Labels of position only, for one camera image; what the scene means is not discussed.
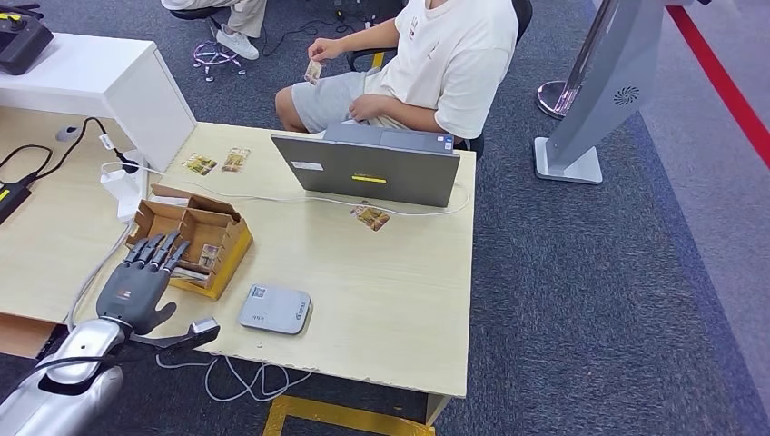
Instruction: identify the chrome stanchion post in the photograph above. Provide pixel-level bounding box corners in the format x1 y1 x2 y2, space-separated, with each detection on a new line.
536 0 621 122

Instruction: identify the black stool chrome base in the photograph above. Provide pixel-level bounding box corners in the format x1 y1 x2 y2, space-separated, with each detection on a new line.
170 5 248 84

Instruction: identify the black remote controller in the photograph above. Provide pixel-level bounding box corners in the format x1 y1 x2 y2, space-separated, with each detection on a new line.
0 3 56 77

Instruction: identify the background person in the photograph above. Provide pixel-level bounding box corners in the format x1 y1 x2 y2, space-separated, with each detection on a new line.
161 0 269 62

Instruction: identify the white paper slip stack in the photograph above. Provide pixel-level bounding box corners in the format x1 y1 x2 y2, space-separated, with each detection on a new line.
171 267 211 284
150 193 192 210

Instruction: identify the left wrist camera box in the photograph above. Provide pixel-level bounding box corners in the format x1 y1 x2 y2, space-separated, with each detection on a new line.
129 317 222 353

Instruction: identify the person's left hand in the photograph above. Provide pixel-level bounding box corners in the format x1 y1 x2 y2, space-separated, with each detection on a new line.
349 93 386 124

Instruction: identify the grey kiosk stand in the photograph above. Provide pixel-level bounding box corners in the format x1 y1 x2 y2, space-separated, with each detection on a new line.
533 0 711 186

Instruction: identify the grey card reader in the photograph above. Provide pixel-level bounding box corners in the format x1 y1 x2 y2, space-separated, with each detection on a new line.
238 282 313 336

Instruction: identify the white cabinet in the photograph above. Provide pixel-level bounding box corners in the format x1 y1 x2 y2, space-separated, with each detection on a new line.
0 33 199 174

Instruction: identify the black floor cable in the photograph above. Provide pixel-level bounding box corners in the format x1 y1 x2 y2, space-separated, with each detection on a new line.
260 17 341 59

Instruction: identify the cardboard organizer box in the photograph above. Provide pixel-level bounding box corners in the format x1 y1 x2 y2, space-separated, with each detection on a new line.
124 183 254 302

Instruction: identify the white power adapter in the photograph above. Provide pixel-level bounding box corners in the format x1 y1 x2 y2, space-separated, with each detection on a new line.
99 150 149 221

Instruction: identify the yellow metal frame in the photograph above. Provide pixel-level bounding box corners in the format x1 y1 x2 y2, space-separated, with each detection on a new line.
262 395 436 436

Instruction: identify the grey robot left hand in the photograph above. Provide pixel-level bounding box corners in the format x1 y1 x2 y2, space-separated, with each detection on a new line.
95 230 192 337

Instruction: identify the person's right hand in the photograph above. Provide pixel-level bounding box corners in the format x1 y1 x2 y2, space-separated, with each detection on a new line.
308 37 345 64

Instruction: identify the grey laptop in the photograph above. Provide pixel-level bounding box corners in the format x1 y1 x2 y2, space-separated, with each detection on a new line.
270 123 462 210

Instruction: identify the black cable with plug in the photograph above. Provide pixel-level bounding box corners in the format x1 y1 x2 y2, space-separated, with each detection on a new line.
24 117 141 184

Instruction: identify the black power brick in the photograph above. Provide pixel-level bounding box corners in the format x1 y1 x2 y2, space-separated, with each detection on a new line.
0 180 35 227

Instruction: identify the looped black cable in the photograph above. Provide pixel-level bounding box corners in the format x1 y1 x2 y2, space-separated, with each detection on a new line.
0 144 55 182

